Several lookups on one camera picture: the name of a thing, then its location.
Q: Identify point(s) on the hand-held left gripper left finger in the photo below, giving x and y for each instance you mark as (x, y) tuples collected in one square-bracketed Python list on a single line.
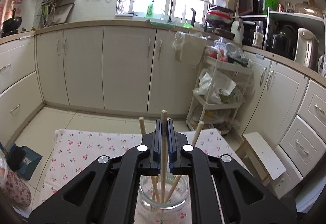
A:
[(158, 142)]

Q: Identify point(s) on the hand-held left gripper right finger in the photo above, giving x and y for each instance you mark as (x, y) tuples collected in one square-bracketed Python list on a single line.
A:
[(172, 142)]

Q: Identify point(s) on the bunch of wooden chopsticks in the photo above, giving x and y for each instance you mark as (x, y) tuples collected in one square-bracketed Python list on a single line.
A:
[(142, 127)]

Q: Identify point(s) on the clear glass jar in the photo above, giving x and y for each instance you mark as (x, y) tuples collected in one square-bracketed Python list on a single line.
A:
[(175, 201)]

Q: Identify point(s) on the white plastic bag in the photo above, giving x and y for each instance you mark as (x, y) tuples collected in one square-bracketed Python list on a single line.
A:
[(216, 89)]

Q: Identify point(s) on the cherry print tablecloth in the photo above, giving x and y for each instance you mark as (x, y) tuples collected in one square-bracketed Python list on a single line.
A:
[(84, 152)]

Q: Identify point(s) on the cream kitchen base cabinets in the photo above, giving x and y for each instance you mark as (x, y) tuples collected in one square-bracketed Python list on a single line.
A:
[(122, 68)]

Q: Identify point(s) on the white tiered trolley cart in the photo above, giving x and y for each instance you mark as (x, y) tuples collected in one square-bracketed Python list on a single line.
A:
[(216, 63)]

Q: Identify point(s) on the white step stool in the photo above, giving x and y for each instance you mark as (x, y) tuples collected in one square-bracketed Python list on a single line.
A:
[(262, 155)]

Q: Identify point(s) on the white hanging waste bin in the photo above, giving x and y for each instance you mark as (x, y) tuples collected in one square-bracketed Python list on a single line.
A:
[(188, 50)]

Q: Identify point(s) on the black countertop dispenser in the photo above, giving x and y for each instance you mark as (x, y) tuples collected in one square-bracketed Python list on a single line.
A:
[(193, 17)]

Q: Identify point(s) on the white plastic jug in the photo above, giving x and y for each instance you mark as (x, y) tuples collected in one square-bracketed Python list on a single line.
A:
[(236, 33)]

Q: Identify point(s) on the green dish soap bottle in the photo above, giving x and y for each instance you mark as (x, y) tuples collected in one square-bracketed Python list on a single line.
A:
[(150, 10)]

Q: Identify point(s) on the stack of pans and dishes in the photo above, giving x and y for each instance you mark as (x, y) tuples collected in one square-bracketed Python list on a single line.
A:
[(219, 16)]

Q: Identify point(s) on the chrome kitchen faucet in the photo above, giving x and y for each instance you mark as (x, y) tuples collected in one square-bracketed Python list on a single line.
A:
[(172, 7)]

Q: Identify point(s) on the clear plastic bottle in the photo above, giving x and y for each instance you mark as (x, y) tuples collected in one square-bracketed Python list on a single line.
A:
[(258, 38)]

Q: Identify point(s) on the clear windowsill jar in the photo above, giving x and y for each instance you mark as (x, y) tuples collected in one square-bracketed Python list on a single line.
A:
[(124, 5)]

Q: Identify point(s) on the pink floral trash bin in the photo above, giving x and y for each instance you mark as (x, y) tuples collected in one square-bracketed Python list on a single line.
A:
[(15, 188)]

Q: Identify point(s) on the black microwave oven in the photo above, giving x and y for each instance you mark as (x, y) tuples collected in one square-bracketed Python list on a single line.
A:
[(245, 3)]

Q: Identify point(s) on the white electric thermos pot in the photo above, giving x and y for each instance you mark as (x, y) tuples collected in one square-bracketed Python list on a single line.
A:
[(305, 48)]

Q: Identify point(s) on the green bag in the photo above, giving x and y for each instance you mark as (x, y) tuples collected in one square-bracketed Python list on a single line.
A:
[(270, 2)]

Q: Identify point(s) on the white countertop shelf rack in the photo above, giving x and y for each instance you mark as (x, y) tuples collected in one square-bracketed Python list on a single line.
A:
[(293, 15)]

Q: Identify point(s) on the black wok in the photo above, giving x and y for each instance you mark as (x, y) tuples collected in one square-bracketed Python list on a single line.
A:
[(12, 24)]

